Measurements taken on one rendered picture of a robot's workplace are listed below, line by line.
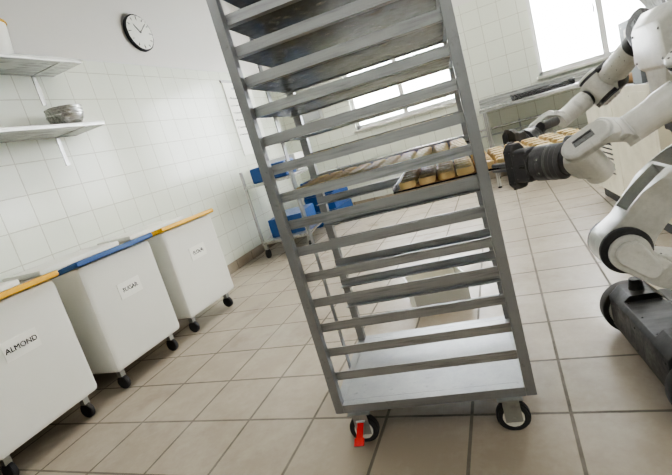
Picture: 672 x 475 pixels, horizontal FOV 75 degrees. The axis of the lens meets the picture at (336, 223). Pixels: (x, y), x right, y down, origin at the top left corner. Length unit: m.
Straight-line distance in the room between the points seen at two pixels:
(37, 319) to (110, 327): 0.39
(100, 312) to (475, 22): 4.92
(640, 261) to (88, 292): 2.42
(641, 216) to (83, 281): 2.45
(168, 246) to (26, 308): 0.97
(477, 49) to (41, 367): 5.18
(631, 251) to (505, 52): 4.51
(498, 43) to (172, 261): 4.40
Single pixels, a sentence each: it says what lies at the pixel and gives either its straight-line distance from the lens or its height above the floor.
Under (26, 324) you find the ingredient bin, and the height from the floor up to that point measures 0.59.
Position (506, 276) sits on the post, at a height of 0.50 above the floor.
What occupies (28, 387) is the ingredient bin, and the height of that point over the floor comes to 0.33.
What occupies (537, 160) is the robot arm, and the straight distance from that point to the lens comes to 1.17.
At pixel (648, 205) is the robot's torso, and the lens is 1.56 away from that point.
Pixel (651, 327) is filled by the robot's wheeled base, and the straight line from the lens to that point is 1.68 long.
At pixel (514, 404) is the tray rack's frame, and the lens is 1.52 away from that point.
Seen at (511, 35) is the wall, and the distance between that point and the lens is 5.85.
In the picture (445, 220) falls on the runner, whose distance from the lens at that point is 1.30.
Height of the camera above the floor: 1.00
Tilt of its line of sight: 10 degrees down
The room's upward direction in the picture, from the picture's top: 16 degrees counter-clockwise
